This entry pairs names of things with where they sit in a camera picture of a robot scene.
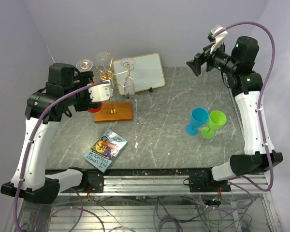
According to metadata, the gold framed whiteboard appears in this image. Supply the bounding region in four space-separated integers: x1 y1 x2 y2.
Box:
113 53 166 95

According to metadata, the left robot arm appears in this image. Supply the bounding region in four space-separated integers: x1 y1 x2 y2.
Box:
0 63 94 204

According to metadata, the clear ribbed wine glass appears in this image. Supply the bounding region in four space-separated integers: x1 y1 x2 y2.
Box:
76 59 93 72

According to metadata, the clear smooth wine glass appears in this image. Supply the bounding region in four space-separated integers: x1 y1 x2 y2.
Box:
95 52 114 71

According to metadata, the red plastic goblet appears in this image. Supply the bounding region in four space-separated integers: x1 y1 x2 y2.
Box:
87 77 103 114

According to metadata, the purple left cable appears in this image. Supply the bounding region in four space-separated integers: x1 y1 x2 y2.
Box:
14 81 111 232

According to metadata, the blue plastic goblet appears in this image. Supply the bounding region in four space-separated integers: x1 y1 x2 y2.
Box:
185 108 209 136

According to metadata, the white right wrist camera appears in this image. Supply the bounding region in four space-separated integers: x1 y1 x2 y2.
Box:
208 24 228 54

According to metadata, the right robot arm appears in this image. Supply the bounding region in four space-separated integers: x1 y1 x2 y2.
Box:
187 36 283 191

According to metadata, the colourful treehouse book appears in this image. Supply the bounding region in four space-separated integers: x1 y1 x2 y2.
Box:
84 129 128 173

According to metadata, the aluminium rail frame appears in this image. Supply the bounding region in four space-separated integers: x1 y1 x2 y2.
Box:
17 168 282 232

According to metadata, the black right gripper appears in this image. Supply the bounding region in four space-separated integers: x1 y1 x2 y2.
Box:
187 39 238 76

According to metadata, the green plastic goblet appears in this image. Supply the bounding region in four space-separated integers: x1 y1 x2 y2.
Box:
201 110 227 139

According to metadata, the wooden rack base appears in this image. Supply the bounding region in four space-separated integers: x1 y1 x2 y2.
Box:
94 101 133 123

